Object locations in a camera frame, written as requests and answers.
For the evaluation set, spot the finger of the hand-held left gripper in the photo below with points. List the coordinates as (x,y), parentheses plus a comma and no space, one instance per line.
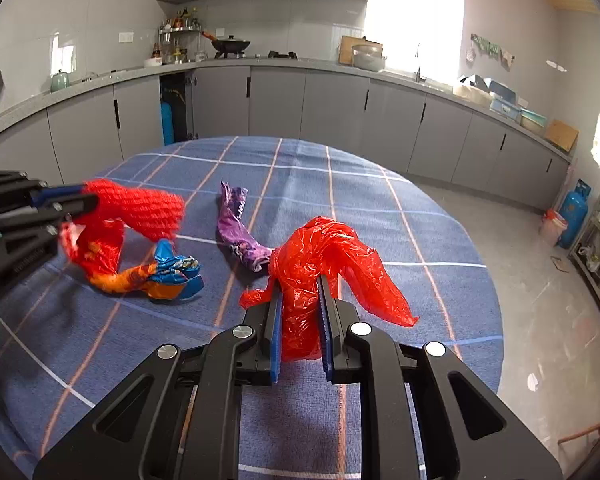
(75,206)
(62,194)

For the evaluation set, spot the metal spice rack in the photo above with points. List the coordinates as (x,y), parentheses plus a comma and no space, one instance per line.
(180,35)

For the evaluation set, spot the blue checked tablecloth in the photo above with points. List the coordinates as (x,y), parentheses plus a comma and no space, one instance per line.
(330,185)

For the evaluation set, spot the slim blue gas cylinder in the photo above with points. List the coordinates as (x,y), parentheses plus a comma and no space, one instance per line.
(167,122)

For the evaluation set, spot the purple snack wrapper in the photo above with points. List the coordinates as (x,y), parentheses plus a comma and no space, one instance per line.
(235,235)

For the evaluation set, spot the orange blue snack wrapper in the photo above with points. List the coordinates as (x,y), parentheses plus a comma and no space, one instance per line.
(165,280)

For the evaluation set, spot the cardboard scrap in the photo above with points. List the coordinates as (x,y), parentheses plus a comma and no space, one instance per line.
(560,262)

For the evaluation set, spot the gas stove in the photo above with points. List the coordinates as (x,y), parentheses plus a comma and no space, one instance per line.
(282,55)

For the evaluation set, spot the hanging cloth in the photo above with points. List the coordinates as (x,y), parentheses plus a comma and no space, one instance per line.
(490,47)

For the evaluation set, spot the wooden cutting board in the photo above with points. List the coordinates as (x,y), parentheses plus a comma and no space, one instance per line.
(347,47)

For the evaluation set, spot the teal kettle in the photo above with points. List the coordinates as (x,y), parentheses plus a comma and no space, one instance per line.
(60,82)

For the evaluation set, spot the grey base cabinets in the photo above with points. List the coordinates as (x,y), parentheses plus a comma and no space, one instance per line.
(330,105)

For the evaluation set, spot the blue plastic container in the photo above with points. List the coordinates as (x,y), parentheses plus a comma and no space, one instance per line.
(504,105)

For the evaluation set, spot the wooden chair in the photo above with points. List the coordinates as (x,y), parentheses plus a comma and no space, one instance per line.
(582,434)

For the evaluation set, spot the white storage bin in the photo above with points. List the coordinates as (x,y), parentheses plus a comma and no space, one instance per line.
(470,95)

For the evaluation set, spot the white red bucket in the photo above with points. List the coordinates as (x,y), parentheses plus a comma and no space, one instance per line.
(551,230)

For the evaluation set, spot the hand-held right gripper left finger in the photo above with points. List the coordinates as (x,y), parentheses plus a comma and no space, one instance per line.
(276,332)

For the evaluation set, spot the red plastic bag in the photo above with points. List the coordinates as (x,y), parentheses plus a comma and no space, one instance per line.
(330,250)

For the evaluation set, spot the red foam net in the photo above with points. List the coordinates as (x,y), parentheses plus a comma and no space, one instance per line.
(140,205)

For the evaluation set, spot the large window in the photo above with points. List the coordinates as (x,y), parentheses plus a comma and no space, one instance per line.
(412,25)

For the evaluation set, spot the metal storage shelf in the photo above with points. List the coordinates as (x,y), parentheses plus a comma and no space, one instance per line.
(585,247)

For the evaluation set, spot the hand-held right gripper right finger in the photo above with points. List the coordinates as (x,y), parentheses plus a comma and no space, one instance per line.
(326,332)

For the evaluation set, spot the white wall socket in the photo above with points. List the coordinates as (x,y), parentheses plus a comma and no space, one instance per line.
(126,36)

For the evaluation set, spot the cardboard box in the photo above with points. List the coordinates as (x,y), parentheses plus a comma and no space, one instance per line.
(561,135)

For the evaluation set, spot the steel pot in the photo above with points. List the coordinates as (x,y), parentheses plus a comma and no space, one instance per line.
(369,57)

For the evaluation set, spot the black wok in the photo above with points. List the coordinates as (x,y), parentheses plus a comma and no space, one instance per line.
(232,45)

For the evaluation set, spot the green plastic basins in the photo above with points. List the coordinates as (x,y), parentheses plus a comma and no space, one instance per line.
(532,120)

